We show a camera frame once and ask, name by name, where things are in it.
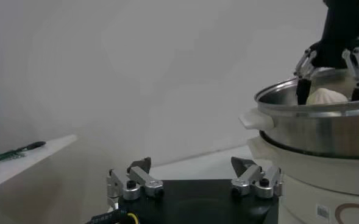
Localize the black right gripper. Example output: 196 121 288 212
294 0 359 106

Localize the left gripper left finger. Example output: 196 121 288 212
105 156 165 201

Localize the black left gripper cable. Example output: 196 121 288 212
86 208 140 224

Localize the stainless steel steamer basket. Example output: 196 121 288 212
238 67 359 159

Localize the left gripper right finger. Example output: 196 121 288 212
230 156 284 200

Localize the white side table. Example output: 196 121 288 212
0 133 78 195

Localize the white steamed baozi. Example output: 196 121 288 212
306 87 349 106

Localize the white electric cooker base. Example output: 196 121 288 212
246 135 359 224

